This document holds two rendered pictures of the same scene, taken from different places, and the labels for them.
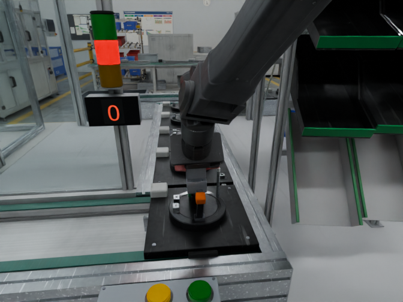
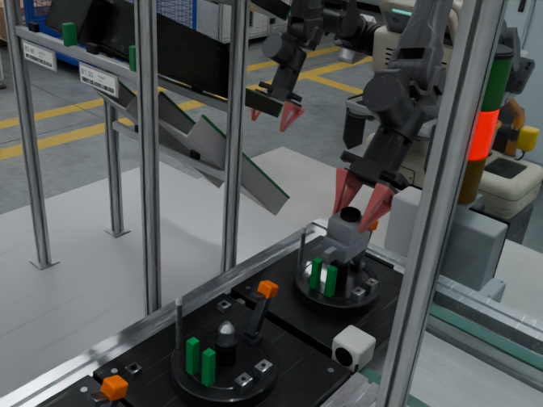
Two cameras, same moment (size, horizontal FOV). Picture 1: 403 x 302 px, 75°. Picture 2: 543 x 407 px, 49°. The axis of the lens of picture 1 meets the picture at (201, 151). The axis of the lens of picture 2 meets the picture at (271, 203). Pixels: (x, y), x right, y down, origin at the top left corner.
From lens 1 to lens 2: 1.27 m
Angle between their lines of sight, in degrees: 113
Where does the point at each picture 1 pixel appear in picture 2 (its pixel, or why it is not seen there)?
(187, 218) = (367, 275)
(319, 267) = (244, 252)
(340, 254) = (208, 244)
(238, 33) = (446, 14)
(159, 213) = (384, 318)
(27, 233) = not seen: outside the picture
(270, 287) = not seen: hidden behind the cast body
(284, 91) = (242, 90)
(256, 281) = not seen: hidden behind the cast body
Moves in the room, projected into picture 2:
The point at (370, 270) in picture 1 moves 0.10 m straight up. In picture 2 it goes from (212, 227) to (213, 186)
